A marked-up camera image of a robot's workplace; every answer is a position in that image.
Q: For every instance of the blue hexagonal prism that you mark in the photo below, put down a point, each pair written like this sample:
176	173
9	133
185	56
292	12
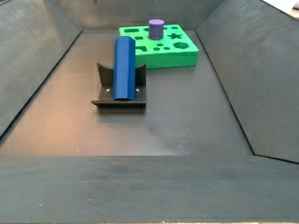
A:
124	69

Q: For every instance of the black curved cradle stand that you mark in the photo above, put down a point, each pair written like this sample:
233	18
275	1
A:
104	99

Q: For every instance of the green shape sorter block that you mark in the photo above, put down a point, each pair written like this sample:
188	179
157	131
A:
173	51

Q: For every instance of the purple cylinder peg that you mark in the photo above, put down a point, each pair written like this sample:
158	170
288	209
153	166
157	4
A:
154	29

